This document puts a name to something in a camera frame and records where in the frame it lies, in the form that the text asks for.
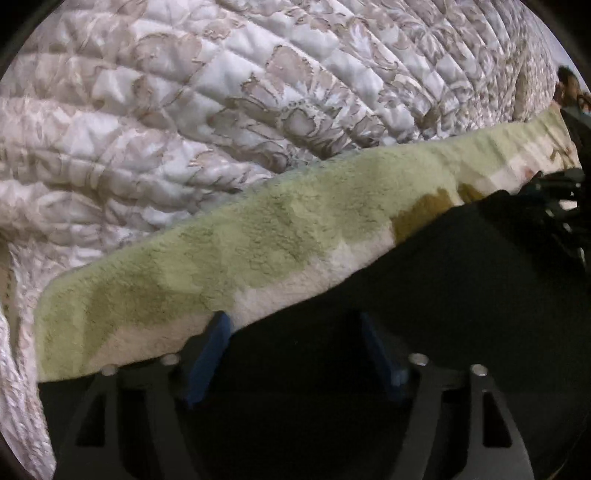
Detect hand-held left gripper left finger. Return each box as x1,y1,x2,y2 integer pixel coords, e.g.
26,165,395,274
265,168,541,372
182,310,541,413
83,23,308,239
54,311,232,480

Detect black pants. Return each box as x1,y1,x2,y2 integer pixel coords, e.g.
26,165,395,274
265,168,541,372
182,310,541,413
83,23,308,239
39,188,591,480

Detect green floral fleece blanket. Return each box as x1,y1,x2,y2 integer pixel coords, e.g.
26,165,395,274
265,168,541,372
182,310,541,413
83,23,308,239
34,108,583,383

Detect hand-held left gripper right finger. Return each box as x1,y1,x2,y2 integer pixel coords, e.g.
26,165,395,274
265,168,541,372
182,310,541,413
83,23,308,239
359,311,536,480

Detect beige floral quilted bedspread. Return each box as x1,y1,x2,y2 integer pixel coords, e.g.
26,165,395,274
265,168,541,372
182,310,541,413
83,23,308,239
0,0,570,468

